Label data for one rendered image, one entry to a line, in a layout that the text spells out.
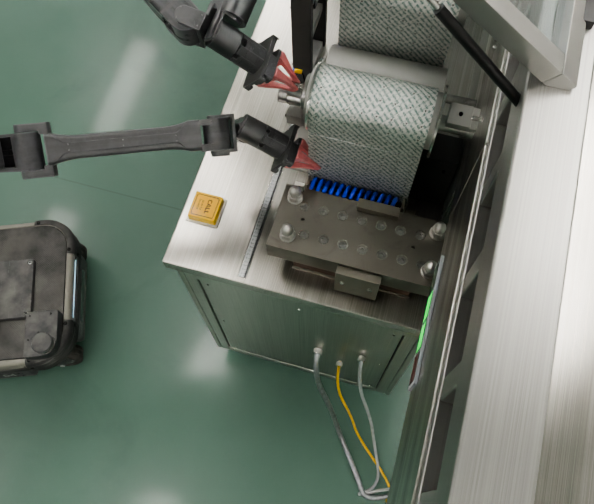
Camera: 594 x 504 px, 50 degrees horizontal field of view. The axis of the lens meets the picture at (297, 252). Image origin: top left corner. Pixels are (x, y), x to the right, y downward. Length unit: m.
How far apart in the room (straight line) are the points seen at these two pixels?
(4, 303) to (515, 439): 1.97
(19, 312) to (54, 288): 0.14
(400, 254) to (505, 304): 0.70
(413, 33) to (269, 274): 0.63
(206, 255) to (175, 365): 0.94
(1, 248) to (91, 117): 0.78
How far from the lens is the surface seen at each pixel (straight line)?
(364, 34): 1.44
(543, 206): 0.79
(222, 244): 1.56
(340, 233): 1.42
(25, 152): 1.38
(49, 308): 2.36
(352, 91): 1.26
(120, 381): 2.46
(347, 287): 1.45
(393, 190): 1.45
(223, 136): 1.36
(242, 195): 1.61
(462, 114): 1.28
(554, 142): 0.84
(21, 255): 2.47
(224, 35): 1.23
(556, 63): 0.87
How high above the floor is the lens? 2.32
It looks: 67 degrees down
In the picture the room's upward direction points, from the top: 3 degrees counter-clockwise
